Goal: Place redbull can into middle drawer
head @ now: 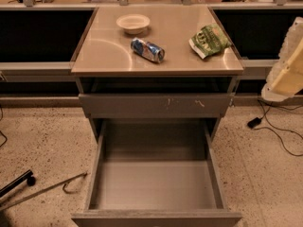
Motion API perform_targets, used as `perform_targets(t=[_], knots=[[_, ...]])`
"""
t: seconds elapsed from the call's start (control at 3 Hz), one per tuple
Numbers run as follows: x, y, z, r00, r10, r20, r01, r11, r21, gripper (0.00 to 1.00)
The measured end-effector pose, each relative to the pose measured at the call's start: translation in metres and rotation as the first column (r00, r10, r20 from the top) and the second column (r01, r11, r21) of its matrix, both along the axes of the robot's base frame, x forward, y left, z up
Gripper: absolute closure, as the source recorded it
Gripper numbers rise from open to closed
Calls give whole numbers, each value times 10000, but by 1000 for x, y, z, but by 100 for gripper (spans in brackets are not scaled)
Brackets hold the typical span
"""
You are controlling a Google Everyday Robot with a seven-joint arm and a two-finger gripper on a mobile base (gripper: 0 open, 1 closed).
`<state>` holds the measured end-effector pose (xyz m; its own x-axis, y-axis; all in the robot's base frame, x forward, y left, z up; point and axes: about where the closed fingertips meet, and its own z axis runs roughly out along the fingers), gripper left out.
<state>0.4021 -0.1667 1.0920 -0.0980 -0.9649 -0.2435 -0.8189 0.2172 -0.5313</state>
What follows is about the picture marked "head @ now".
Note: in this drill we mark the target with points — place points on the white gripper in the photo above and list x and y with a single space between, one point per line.
288 70

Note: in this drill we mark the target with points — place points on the blue silver redbull can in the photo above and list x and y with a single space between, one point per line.
148 50

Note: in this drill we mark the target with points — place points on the closed top drawer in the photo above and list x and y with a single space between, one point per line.
154 105

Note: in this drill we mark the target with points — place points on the grey drawer cabinet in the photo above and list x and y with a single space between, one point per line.
106 64

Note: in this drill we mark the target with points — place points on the open middle drawer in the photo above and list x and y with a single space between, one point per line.
160 173

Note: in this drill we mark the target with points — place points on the black power adapter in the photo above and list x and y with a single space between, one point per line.
253 123

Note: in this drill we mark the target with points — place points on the green chip bag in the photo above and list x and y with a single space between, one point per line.
209 41

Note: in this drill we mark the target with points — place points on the white paper bowl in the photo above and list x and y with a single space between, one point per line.
133 24

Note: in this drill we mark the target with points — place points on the thin metal rod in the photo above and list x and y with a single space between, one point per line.
40 192

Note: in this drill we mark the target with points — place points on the black caster leg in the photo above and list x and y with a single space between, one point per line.
25 177

